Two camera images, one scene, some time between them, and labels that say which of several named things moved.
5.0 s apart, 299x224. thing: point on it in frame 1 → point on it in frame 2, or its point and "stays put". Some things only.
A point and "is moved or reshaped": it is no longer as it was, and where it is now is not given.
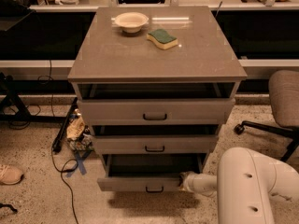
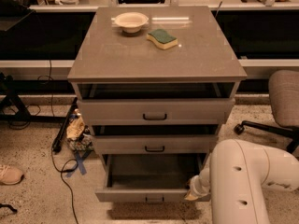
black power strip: x=56 y=146 stays put
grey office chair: x=284 y=102 stays put
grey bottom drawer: x=148 y=172 is moved or reshaped
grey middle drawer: x=155 y=145 stays put
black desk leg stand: x=10 y=90 stays put
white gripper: x=193 y=182 → x=195 y=188
